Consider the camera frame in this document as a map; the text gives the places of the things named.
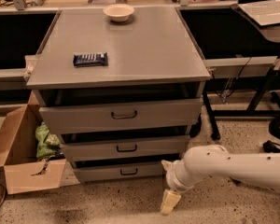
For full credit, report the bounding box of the grey drawer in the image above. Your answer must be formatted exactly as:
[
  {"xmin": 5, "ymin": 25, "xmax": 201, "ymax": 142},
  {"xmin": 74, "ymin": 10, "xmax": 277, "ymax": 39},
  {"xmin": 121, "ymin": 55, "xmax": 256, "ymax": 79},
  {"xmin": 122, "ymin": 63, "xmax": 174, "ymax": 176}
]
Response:
[
  {"xmin": 62, "ymin": 135, "xmax": 189, "ymax": 161},
  {"xmin": 40, "ymin": 99, "xmax": 202, "ymax": 134},
  {"xmin": 74, "ymin": 161, "xmax": 165, "ymax": 183}
]

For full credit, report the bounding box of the black desk leg frame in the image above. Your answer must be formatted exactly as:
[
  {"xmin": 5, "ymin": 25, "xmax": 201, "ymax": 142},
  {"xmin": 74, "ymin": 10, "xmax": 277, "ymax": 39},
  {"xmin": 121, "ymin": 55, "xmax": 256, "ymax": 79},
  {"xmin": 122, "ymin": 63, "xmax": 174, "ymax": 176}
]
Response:
[{"xmin": 202, "ymin": 68, "xmax": 280, "ymax": 141}]

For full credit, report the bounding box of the grey bottom drawer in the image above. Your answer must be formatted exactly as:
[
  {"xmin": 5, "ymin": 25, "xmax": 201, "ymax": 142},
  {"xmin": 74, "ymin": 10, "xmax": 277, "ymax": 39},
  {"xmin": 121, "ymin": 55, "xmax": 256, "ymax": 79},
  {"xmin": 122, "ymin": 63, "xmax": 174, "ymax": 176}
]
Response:
[{"xmin": 74, "ymin": 161, "xmax": 165, "ymax": 183}]

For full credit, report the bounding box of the grey middle drawer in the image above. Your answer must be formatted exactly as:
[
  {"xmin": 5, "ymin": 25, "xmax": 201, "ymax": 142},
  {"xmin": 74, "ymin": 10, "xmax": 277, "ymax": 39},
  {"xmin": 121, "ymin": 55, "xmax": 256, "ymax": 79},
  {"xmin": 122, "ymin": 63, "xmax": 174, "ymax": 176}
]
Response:
[{"xmin": 62, "ymin": 135, "xmax": 189, "ymax": 161}]

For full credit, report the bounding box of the brown cardboard box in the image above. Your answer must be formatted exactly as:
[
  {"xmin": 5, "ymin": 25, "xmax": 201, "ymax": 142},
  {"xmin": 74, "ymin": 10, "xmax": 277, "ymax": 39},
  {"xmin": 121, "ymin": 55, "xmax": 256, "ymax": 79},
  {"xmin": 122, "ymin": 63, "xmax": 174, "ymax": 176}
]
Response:
[{"xmin": 0, "ymin": 91, "xmax": 67, "ymax": 195}]

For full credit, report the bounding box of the green chip bag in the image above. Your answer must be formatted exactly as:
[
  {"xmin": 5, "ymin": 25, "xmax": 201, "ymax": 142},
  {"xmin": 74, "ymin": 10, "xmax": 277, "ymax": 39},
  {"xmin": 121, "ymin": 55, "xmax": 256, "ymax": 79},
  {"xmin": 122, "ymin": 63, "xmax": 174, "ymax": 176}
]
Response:
[{"xmin": 35, "ymin": 124, "xmax": 61, "ymax": 161}]

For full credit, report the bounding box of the grey top drawer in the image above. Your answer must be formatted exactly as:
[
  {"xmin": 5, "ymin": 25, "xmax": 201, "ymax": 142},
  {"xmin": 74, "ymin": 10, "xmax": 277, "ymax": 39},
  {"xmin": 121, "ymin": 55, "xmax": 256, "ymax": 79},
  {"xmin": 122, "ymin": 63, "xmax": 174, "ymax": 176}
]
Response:
[{"xmin": 40, "ymin": 99, "xmax": 202, "ymax": 134}]

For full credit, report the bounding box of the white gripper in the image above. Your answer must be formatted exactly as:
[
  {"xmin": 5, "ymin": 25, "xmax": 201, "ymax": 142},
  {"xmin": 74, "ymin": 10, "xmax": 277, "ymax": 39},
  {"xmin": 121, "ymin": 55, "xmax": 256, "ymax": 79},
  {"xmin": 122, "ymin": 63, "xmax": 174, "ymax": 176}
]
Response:
[{"xmin": 161, "ymin": 160, "xmax": 194, "ymax": 216}]

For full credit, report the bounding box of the white bowl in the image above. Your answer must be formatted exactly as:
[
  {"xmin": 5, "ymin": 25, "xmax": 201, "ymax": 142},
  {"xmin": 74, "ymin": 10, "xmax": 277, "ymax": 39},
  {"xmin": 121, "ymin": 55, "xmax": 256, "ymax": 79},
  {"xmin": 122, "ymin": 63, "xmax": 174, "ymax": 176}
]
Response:
[{"xmin": 103, "ymin": 4, "xmax": 134, "ymax": 22}]

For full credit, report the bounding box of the grey drawer cabinet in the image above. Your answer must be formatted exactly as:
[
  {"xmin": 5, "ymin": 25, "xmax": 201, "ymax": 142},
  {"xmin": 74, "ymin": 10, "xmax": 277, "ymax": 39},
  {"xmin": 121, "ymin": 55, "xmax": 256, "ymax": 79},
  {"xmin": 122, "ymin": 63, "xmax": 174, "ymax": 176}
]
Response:
[{"xmin": 28, "ymin": 7, "xmax": 209, "ymax": 182}]

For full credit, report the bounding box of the blue snack bar wrapper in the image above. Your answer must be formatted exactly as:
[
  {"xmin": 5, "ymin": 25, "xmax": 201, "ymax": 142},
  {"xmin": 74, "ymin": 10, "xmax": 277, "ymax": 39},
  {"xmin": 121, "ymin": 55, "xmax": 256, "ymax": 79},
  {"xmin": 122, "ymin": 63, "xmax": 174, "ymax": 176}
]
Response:
[{"xmin": 73, "ymin": 52, "xmax": 108, "ymax": 67}]

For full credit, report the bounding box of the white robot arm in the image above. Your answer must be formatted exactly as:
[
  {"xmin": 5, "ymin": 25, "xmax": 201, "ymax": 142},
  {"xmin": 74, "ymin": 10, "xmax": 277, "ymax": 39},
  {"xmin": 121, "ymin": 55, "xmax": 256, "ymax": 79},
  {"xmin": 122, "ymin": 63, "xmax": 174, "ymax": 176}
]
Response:
[{"xmin": 161, "ymin": 145, "xmax": 280, "ymax": 216}]

